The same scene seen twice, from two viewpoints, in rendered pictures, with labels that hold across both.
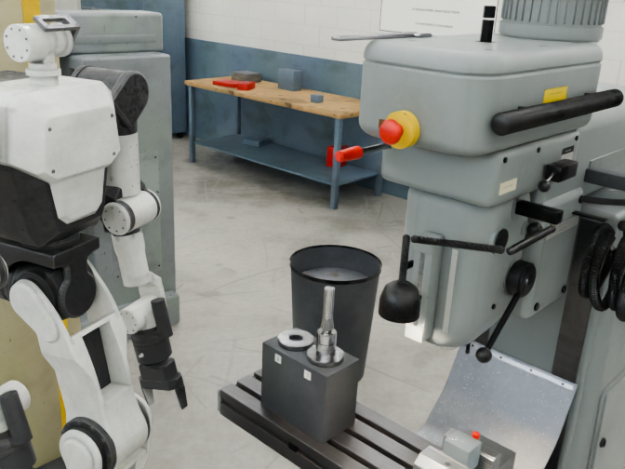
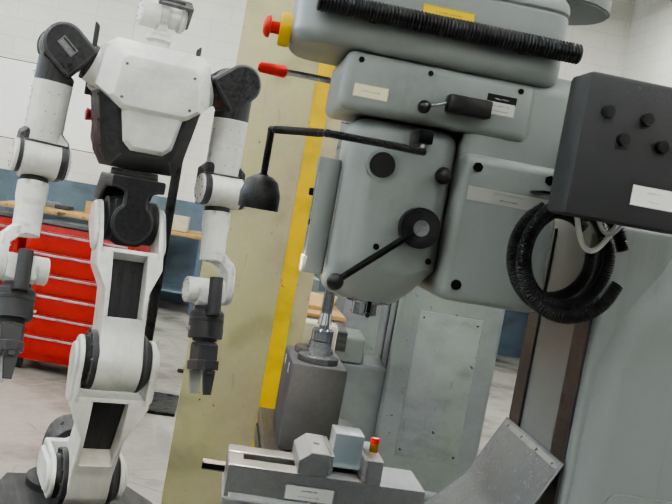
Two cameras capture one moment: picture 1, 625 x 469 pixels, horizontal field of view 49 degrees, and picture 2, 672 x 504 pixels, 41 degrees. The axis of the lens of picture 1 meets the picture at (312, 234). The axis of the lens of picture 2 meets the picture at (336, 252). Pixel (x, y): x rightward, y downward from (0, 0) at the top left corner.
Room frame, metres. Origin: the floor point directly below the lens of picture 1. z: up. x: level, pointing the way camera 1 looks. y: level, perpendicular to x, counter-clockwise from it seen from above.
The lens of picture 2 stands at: (-0.02, -1.30, 1.47)
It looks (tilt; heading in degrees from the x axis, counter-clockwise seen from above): 3 degrees down; 40
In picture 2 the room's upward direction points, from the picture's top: 10 degrees clockwise
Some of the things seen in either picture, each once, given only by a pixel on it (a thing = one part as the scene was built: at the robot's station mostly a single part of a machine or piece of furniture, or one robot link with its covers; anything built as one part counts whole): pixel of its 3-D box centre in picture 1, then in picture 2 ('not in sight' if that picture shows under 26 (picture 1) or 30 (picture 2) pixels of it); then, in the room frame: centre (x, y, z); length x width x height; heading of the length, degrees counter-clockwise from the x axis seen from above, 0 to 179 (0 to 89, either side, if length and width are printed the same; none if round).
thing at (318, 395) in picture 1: (308, 381); (308, 395); (1.49, -0.01, 1.04); 0.22 x 0.12 x 0.20; 48
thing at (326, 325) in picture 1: (327, 310); (327, 303); (1.46, -0.05, 1.25); 0.03 x 0.03 x 0.11
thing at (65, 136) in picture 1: (27, 148); (143, 103); (1.35, 0.58, 1.63); 0.34 x 0.30 x 0.36; 155
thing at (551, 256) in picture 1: (506, 237); (483, 230); (1.42, -0.42, 1.47); 0.24 x 0.19 x 0.26; 48
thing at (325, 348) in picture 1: (325, 343); (320, 344); (1.46, -0.05, 1.16); 0.05 x 0.05 x 0.05
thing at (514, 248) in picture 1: (532, 239); (375, 142); (1.11, -0.38, 1.58); 0.17 x 0.01 x 0.01; 139
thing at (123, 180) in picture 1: (124, 180); (224, 163); (1.53, 0.44, 1.52); 0.13 x 0.12 x 0.22; 158
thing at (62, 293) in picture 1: (30, 267); (123, 207); (1.36, 0.61, 1.37); 0.28 x 0.13 x 0.18; 65
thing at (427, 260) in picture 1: (424, 287); (320, 215); (1.19, -0.22, 1.45); 0.04 x 0.04 x 0.21; 48
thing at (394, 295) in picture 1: (400, 298); (260, 191); (1.09, -0.16, 1.47); 0.07 x 0.07 x 0.06
